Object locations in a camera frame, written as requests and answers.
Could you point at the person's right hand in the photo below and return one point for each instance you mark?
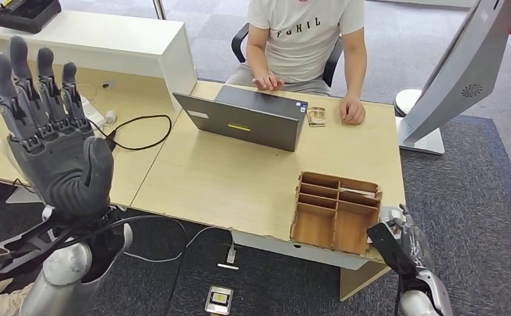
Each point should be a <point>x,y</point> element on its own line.
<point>267,81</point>

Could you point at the person's left hand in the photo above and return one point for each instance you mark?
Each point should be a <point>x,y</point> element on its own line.
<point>352,111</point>

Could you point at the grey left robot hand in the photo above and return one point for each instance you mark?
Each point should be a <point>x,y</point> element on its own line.
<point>59,170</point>

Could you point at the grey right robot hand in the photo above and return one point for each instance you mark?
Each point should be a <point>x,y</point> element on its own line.
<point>419,248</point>

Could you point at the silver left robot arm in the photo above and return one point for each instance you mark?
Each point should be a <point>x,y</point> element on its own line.
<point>59,274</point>

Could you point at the grey white card reader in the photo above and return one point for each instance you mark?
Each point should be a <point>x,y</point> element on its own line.
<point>388,213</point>

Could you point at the person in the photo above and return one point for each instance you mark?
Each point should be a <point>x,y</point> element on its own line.
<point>303,43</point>

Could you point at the dark grey laptop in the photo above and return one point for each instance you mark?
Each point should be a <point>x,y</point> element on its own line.
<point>247,122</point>

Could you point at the black office chair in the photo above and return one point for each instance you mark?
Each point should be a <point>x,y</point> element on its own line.
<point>238,43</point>

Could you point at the round white stand base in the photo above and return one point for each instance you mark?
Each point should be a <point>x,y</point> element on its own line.
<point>406,102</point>

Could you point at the white power strip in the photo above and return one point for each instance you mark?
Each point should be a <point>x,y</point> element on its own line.
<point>92,111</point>

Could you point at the white plug adapter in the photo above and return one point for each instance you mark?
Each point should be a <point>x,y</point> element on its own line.
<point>110,117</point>

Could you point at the wooden compartment organizer box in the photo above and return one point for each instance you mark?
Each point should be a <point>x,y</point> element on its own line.
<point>316,226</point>

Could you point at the light wooden desk with laptop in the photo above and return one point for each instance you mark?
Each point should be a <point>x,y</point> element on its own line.
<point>238,183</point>

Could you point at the light wooden side desk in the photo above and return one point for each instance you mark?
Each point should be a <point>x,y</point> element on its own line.
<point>142,100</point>

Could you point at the grey white kiosk stand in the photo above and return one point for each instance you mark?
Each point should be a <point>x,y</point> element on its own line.
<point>460,74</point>

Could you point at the silver metal pole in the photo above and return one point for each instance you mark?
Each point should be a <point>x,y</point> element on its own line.
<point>159,8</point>

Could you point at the white counter shelf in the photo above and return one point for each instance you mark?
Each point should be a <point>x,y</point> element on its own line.
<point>107,43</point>

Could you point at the white shoe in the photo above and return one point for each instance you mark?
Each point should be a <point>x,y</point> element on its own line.
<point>2,303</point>

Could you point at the black charger device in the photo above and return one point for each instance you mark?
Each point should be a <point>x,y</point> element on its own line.
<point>24,15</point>

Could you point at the small silver floor device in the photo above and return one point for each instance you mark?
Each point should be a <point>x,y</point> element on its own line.
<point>219,300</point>

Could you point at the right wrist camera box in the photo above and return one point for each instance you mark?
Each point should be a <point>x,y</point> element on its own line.
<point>386,246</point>

